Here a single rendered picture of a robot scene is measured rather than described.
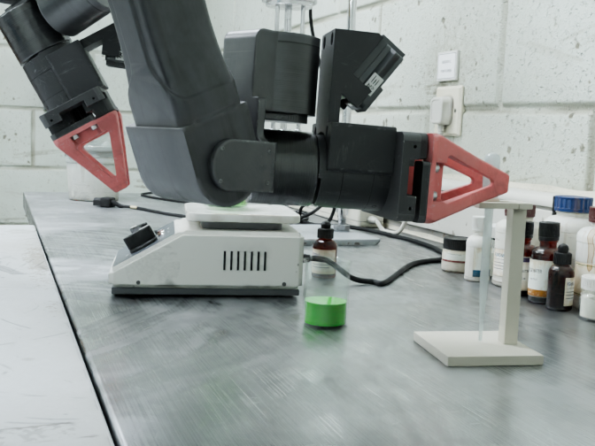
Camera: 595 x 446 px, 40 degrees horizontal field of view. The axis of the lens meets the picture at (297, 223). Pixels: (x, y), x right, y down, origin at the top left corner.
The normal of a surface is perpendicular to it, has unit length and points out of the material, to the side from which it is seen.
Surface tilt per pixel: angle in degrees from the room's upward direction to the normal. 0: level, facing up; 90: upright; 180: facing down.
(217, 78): 75
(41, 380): 0
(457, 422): 0
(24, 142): 90
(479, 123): 90
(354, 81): 89
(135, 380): 0
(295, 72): 89
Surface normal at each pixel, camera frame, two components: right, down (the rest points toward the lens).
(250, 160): 0.70, 0.11
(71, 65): 0.14, 0.11
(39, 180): 0.34, 0.11
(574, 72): -0.94, 0.00
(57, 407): 0.04, -0.99
